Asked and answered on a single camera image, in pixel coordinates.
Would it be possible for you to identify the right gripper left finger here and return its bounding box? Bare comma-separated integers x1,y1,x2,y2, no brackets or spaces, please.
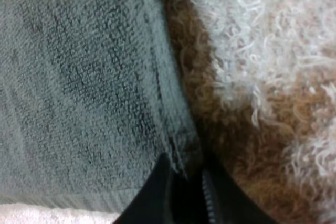
112,152,208,224

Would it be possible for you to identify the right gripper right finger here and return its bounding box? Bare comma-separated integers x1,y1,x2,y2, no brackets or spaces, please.
202,154,279,224

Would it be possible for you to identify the grey-green towel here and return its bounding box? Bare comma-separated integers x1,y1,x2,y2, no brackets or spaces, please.
0,0,203,213

